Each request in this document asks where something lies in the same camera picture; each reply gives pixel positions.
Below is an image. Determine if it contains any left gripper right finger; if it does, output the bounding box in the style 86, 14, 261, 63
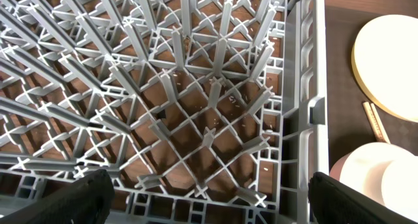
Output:
308, 172, 416, 224

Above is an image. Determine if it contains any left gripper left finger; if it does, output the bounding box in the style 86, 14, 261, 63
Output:
1, 169, 115, 224

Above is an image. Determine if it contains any white bowl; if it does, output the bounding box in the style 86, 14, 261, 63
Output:
330, 142, 417, 221

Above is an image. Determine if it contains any grey plastic dishwasher rack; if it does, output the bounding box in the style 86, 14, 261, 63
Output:
1, 0, 329, 223

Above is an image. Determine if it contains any brown serving tray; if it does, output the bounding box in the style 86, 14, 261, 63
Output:
325, 7, 417, 165

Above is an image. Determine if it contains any wooden chopstick right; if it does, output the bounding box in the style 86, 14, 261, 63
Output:
370, 103, 391, 144

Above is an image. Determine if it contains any wooden chopstick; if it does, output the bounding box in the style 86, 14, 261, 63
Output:
362, 102, 387, 142
370, 103, 391, 144

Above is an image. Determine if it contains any wooden chopstick left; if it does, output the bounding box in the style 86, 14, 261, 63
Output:
362, 102, 387, 142

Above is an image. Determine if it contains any yellow plate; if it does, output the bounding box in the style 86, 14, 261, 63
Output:
351, 14, 417, 122

